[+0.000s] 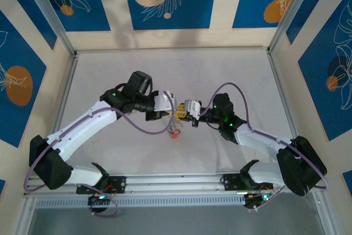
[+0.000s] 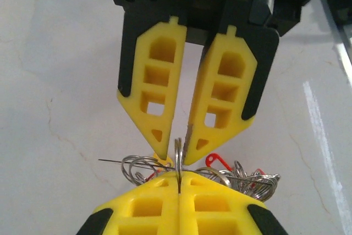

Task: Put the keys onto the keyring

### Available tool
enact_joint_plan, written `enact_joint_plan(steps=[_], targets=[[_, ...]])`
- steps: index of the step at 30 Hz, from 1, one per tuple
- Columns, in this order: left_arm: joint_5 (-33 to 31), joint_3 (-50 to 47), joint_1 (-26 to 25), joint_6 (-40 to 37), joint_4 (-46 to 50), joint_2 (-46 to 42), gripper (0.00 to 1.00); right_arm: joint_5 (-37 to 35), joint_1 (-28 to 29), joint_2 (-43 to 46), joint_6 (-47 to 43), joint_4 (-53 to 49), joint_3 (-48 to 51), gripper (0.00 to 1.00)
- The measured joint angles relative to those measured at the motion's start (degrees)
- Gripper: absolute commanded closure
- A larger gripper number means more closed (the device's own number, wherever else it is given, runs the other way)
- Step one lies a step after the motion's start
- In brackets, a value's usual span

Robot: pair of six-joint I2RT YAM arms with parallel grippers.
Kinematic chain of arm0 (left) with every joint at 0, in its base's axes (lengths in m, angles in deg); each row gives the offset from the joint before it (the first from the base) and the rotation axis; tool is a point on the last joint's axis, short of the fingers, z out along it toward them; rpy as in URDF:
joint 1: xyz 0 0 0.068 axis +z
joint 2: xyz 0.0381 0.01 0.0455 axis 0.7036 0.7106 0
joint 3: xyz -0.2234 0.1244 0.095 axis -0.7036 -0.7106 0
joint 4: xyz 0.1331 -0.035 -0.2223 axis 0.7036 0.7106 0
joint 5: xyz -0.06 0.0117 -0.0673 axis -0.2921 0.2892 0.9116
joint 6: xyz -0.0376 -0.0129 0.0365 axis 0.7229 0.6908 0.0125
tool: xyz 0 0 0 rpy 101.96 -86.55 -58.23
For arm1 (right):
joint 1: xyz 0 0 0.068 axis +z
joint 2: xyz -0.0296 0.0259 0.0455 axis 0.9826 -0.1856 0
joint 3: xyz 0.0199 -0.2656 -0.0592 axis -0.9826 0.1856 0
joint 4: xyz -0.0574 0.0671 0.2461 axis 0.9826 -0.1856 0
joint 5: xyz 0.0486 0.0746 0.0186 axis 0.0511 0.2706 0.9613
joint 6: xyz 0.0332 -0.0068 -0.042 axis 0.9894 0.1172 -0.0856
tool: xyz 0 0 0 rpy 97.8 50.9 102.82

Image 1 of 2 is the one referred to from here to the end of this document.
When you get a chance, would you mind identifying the large grey metal keyring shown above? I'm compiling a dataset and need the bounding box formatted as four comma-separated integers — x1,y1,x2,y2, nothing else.
167,113,179,134

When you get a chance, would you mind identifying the slotted grey cable duct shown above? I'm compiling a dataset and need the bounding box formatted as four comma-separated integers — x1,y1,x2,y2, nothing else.
34,194,247,209

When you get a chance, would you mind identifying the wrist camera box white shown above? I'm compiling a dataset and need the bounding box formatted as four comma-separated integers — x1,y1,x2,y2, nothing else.
153,90,177,112
183,99,203,119

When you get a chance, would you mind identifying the aluminium frame post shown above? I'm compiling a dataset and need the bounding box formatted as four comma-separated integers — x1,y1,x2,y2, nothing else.
20,0,77,57
267,0,317,54

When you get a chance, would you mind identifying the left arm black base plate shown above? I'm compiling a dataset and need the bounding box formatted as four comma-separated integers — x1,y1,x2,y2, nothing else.
76,176,127,194

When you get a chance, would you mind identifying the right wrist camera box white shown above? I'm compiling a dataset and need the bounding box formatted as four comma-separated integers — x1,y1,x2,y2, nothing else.
183,99,203,119

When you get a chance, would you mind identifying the aluminium mounting rail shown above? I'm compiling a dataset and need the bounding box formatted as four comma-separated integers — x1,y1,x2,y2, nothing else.
23,169,327,199

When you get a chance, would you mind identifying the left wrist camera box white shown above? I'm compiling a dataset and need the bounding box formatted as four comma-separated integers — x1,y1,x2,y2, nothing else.
153,90,177,112

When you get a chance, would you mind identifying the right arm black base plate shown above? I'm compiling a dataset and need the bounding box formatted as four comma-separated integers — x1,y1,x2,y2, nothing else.
221,173,274,192

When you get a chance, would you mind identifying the aluminium table side rail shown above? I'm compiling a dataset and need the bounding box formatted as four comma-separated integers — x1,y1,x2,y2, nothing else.
266,50,311,170
40,53,80,176

